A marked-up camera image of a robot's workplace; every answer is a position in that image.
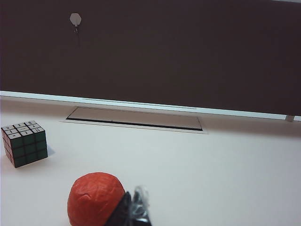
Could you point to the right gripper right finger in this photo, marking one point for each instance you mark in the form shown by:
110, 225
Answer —
140, 209

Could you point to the orange fruit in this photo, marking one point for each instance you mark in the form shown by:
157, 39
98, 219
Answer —
94, 200

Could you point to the white adhesive hook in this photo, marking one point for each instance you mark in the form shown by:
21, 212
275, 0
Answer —
75, 18

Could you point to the Rubik's cube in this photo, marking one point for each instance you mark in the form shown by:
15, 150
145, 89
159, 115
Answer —
26, 148

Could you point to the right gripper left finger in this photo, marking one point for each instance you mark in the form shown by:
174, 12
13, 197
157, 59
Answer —
121, 214

